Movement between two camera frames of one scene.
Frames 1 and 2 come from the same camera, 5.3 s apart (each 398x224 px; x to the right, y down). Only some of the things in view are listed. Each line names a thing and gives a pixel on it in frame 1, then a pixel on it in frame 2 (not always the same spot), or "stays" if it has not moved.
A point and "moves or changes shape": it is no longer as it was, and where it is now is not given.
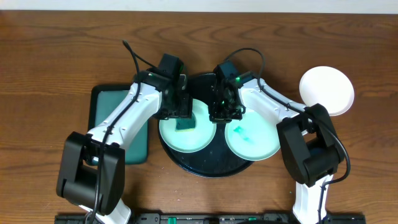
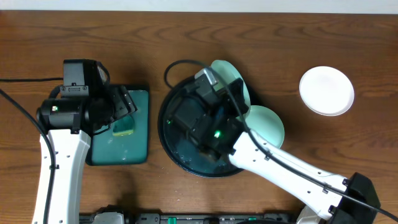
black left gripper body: (179, 112) -> (123, 101)
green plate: (191, 141) moves or changes shape
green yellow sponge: (186, 124) moves or changes shape
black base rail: (268, 218) stays
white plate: (328, 87) stays
